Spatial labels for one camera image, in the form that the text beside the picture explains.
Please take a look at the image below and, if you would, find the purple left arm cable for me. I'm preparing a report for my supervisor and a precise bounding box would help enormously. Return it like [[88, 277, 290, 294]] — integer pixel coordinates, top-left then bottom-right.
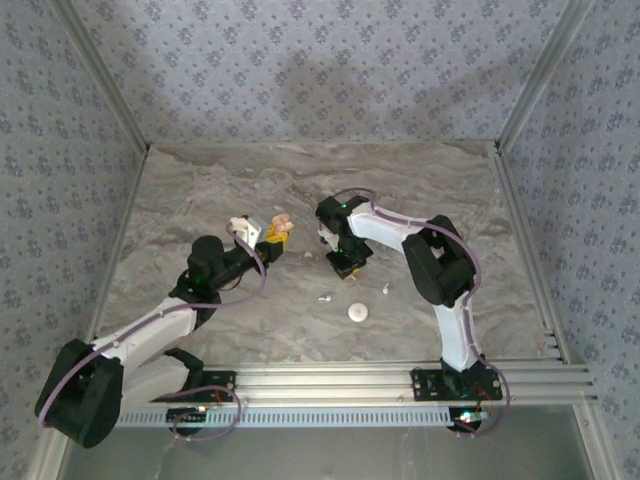
[[33, 222, 267, 442]]

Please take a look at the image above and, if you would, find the aluminium table side rail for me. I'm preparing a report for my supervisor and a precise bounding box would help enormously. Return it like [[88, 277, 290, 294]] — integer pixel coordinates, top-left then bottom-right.
[[89, 143, 152, 346], [492, 142, 574, 364]]

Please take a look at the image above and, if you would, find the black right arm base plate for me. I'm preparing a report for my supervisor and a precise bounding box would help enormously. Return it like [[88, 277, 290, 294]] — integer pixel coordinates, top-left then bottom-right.
[[409, 367, 504, 403]]

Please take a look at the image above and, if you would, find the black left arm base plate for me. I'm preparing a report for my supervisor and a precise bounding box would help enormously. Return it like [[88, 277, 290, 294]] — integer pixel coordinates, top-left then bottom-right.
[[145, 370, 238, 403]]

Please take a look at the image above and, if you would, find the aluminium frame post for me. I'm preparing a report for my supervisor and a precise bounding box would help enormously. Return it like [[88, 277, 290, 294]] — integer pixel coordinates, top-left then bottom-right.
[[49, 0, 152, 154], [497, 0, 597, 151]]

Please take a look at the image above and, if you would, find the black controller board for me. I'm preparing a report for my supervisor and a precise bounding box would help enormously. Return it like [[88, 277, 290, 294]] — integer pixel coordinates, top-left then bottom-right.
[[166, 407, 210, 435], [447, 407, 489, 434]]

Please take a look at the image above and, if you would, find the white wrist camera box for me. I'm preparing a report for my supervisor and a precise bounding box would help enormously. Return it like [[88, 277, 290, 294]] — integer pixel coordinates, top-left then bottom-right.
[[318, 227, 342, 253], [228, 215, 266, 247]]

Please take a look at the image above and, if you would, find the grey slotted cable duct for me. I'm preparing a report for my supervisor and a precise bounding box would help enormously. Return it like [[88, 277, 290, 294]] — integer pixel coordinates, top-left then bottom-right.
[[117, 405, 454, 429]]

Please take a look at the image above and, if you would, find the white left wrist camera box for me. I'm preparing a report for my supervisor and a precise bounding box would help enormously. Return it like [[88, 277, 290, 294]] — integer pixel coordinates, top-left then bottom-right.
[[228, 215, 266, 247]]

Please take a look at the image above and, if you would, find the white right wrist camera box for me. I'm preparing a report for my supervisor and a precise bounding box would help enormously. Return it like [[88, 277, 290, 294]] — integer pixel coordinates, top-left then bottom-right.
[[318, 227, 342, 253]]

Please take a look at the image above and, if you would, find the aluminium mounting rail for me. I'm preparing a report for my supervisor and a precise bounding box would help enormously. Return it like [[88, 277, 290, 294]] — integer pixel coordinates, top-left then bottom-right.
[[119, 363, 599, 404]]

